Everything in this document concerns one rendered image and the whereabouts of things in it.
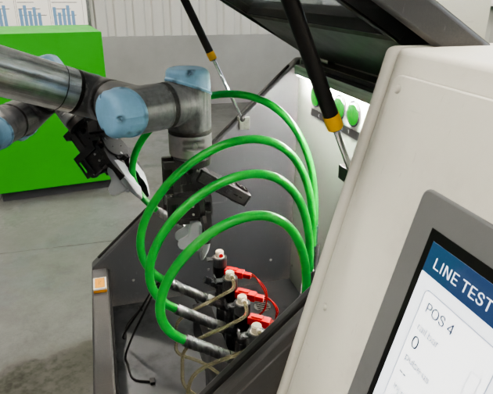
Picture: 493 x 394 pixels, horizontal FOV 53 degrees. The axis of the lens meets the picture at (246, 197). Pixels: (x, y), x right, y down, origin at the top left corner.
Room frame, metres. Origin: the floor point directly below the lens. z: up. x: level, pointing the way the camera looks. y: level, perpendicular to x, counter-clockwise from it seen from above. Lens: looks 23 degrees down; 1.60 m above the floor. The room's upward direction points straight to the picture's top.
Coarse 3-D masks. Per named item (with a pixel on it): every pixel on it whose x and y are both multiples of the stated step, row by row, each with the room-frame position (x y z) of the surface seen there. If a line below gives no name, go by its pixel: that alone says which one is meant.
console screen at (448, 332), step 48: (432, 192) 0.39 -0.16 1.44; (432, 240) 0.36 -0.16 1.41; (480, 240) 0.32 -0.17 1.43; (432, 288) 0.34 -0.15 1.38; (480, 288) 0.30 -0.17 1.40; (384, 336) 0.37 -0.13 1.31; (432, 336) 0.32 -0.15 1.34; (480, 336) 0.29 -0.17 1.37; (384, 384) 0.34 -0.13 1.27; (432, 384) 0.30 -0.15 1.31; (480, 384) 0.27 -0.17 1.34
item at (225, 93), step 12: (216, 96) 0.92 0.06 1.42; (228, 96) 0.92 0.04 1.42; (240, 96) 0.91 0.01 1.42; (252, 96) 0.91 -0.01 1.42; (276, 108) 0.91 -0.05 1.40; (288, 120) 0.90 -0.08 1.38; (300, 132) 0.90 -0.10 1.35; (300, 144) 0.90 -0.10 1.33; (132, 156) 0.94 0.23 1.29; (132, 168) 0.94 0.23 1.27; (312, 168) 0.90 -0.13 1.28; (312, 180) 0.90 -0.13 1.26
